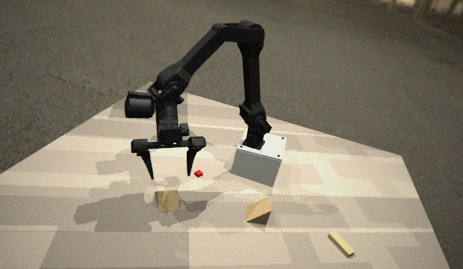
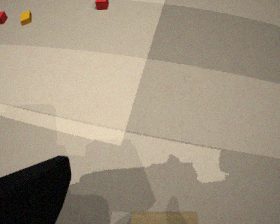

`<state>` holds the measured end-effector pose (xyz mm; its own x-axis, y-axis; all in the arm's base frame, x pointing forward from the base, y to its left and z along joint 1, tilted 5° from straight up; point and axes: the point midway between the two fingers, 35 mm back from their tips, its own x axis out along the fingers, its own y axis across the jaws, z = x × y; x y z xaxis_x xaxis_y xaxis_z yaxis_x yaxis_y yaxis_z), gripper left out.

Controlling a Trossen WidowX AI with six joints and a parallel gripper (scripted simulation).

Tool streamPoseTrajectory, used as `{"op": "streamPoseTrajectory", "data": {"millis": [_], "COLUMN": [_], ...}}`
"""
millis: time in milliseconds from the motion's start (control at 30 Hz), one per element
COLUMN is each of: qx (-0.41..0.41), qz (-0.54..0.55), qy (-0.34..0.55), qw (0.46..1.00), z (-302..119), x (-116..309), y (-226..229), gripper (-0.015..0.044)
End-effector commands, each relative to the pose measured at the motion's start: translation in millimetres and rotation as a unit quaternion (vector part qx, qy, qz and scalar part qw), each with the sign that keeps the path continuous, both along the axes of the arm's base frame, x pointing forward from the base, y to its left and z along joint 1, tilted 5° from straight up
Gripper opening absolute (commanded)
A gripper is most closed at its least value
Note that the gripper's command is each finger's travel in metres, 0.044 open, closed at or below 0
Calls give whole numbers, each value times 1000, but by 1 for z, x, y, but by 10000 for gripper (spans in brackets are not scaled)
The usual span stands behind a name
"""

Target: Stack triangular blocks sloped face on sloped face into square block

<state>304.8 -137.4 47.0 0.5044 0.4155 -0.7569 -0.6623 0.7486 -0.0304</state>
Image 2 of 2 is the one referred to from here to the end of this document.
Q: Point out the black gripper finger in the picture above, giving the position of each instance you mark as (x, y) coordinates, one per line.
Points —
(35, 195)

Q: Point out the yellow block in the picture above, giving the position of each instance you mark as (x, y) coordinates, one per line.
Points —
(25, 18)

